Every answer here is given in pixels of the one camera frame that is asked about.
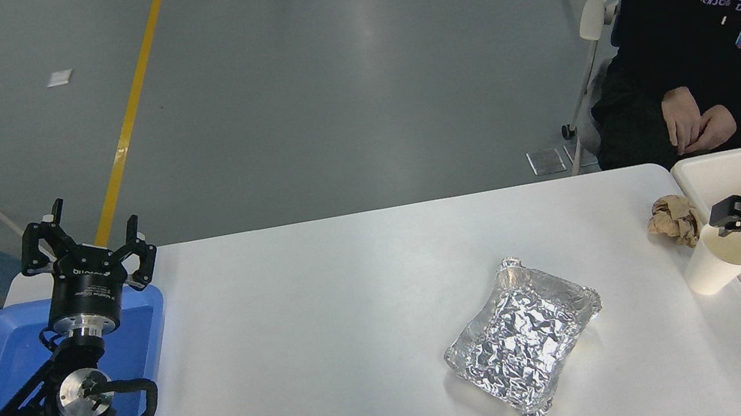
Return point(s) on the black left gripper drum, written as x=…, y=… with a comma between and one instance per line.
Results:
x=86, y=292

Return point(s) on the white paper cup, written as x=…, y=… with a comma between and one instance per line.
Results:
x=713, y=269

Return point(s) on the person's left hand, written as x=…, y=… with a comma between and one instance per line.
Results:
x=716, y=128

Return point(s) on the person's right hand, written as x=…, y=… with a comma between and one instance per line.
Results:
x=681, y=119

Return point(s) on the crumpled tan paper ball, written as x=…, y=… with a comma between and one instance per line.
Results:
x=674, y=221

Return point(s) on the silver floor socket plate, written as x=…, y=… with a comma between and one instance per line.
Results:
x=546, y=162

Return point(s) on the crumpled silver foil tray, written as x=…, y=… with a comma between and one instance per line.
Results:
x=523, y=337

